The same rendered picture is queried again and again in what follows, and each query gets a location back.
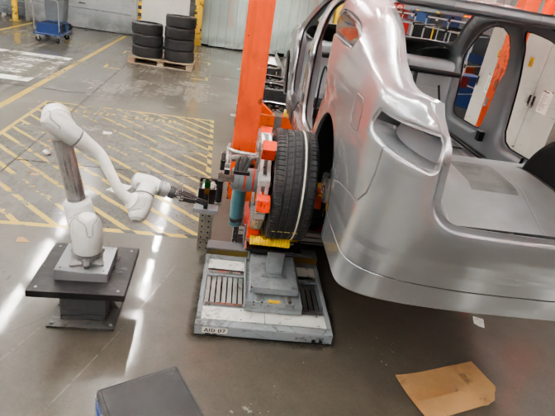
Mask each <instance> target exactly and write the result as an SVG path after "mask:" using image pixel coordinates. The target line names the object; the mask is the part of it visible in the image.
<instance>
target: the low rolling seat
mask: <svg viewBox="0 0 555 416"><path fill-rule="evenodd" d="M95 407H96V416H204V414H203V412H202V411H201V409H200V407H199V405H198V403H197V402H196V400H195V398H194V396H193V394H192V392H191V391H190V389H189V387H188V386H187V383H186V381H185V380H184V378H183V376H182V374H181V372H180V370H179V369H178V367H177V366H171V367H169V368H166V369H163V370H160V371H156V372H153V373H149V374H147V375H144V376H140V377H137V378H134V379H131V380H128V381H124V382H121V383H118V384H115V385H111V386H108V387H105V388H102V389H100V390H98V391H97V396H95Z"/></svg>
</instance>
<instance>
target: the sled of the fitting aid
mask: <svg viewBox="0 0 555 416"><path fill-rule="evenodd" d="M294 268H295V273H296V283H297V288H298V294H297V296H289V295H271V294H262V293H253V292H250V258H245V262H244V311H253V312H263V313H273V314H291V315H301V310H302V301H301V292H300V287H299V281H298V276H297V271H296V263H295V262H294Z"/></svg>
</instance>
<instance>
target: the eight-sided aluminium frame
mask: <svg viewBox="0 0 555 416"><path fill-rule="evenodd" d="M264 140H271V141H272V135H271V134H269V133H263V132H261V134H260V139H259V141H261V148H262V146H263V141H264ZM263 162H264V159H261V156H260V165H259V178H258V188H257V194H261V193H262V192H261V187H265V190H264V195H267V194H268V189H269V187H270V181H271V177H270V175H271V164H272V161H271V160H268V166H267V176H266V177H265V176H263ZM254 194H255V192H252V196H251V205H250V209H249V214H250V224H249V227H250V228H251V229H261V225H262V223H263V221H264V218H265V213H260V212H256V211H255V206H254ZM257 194H256V196H257ZM256 220H257V221H256Z"/></svg>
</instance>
